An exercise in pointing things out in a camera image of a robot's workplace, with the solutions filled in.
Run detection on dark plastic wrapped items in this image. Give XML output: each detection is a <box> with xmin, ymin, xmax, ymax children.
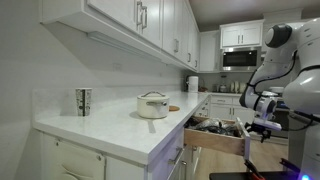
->
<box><xmin>184</xmin><ymin>117</ymin><xmax>242</xmax><ymax>138</ymax></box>

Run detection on silver door bar handle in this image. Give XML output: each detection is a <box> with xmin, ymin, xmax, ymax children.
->
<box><xmin>142</xmin><ymin>4</ymin><xmax>149</xmax><ymax>30</ymax></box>
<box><xmin>135</xmin><ymin>0</ymin><xmax>143</xmax><ymax>26</ymax></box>

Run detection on black red clamp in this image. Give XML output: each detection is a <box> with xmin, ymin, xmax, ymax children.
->
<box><xmin>279</xmin><ymin>157</ymin><xmax>301</xmax><ymax>174</ymax></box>
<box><xmin>244</xmin><ymin>158</ymin><xmax>267</xmax><ymax>180</ymax></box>

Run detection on patterned paper cup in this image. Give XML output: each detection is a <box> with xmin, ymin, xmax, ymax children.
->
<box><xmin>75</xmin><ymin>87</ymin><xmax>93</xmax><ymax>117</ymax></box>

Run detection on cream pot lid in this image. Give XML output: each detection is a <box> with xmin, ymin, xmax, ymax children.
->
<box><xmin>137</xmin><ymin>90</ymin><xmax>170</xmax><ymax>100</ymax></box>

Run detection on silver drawer bar handle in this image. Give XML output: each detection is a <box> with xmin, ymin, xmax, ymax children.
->
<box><xmin>167</xmin><ymin>146</ymin><xmax>185</xmax><ymax>166</ymax></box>

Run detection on white drawer front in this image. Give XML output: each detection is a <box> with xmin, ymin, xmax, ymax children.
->
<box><xmin>148</xmin><ymin>128</ymin><xmax>186</xmax><ymax>180</ymax></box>
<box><xmin>210</xmin><ymin>95</ymin><xmax>234</xmax><ymax>106</ymax></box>

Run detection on white base cabinet door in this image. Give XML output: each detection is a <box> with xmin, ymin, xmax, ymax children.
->
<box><xmin>210</xmin><ymin>104</ymin><xmax>233</xmax><ymax>120</ymax></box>
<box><xmin>232</xmin><ymin>105</ymin><xmax>256</xmax><ymax>125</ymax></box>

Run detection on white wall cabinet door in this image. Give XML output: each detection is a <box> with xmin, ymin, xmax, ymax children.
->
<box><xmin>175</xmin><ymin>0</ymin><xmax>185</xmax><ymax>62</ymax></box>
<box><xmin>199</xmin><ymin>30</ymin><xmax>221</xmax><ymax>73</ymax></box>
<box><xmin>87</xmin><ymin>0</ymin><xmax>140</xmax><ymax>33</ymax></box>
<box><xmin>139</xmin><ymin>0</ymin><xmax>164</xmax><ymax>49</ymax></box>
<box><xmin>162</xmin><ymin>0</ymin><xmax>177</xmax><ymax>57</ymax></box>

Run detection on black oven range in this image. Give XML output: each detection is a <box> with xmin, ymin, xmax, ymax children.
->
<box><xmin>273</xmin><ymin>99</ymin><xmax>291</xmax><ymax>138</ymax></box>

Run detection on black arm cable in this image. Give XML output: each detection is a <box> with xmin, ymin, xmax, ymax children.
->
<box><xmin>247</xmin><ymin>49</ymin><xmax>320</xmax><ymax>133</ymax></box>

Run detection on cream cooking pot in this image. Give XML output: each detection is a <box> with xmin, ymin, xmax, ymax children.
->
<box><xmin>136</xmin><ymin>95</ymin><xmax>170</xmax><ymax>120</ymax></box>

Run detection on small white cabinet door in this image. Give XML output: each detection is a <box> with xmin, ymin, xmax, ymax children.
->
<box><xmin>240</xmin><ymin>22</ymin><xmax>263</xmax><ymax>46</ymax></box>
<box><xmin>221</xmin><ymin>25</ymin><xmax>242</xmax><ymax>48</ymax></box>

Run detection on white drawer with wooden sides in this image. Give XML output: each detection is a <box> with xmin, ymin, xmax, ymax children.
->
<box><xmin>183</xmin><ymin>114</ymin><xmax>252</xmax><ymax>160</ymax></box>

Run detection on stainless steel microwave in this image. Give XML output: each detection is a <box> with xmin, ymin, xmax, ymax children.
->
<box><xmin>219</xmin><ymin>46</ymin><xmax>263</xmax><ymax>72</ymax></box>

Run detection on white round countertop appliance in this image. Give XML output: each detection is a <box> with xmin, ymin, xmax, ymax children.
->
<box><xmin>187</xmin><ymin>75</ymin><xmax>200</xmax><ymax>93</ymax></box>

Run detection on black equipment case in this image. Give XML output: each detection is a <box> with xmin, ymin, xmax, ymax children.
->
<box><xmin>209</xmin><ymin>170</ymin><xmax>301</xmax><ymax>180</ymax></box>

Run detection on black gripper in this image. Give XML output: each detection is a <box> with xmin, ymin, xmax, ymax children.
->
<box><xmin>244</xmin><ymin>122</ymin><xmax>272</xmax><ymax>144</ymax></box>

